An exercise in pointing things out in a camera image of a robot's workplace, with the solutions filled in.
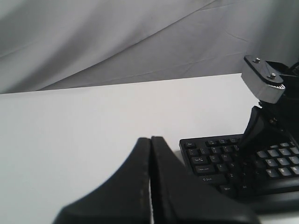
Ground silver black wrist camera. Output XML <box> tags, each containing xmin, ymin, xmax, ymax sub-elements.
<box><xmin>241</xmin><ymin>55</ymin><xmax>285</xmax><ymax>104</ymax></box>

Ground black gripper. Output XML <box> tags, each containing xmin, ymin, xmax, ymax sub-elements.
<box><xmin>239</xmin><ymin>61</ymin><xmax>299</xmax><ymax>154</ymax></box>

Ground black acer keyboard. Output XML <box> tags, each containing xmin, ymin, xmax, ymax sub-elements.
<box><xmin>179</xmin><ymin>134</ymin><xmax>299</xmax><ymax>213</ymax></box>

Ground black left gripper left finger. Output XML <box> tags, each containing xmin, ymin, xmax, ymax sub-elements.
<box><xmin>54</xmin><ymin>138</ymin><xmax>151</xmax><ymax>224</ymax></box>

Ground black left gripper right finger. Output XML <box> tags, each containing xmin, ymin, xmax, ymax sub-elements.
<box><xmin>150</xmin><ymin>136</ymin><xmax>259</xmax><ymax>224</ymax></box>

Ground grey backdrop cloth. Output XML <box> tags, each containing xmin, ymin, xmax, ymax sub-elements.
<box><xmin>0</xmin><ymin>0</ymin><xmax>299</xmax><ymax>93</ymax></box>

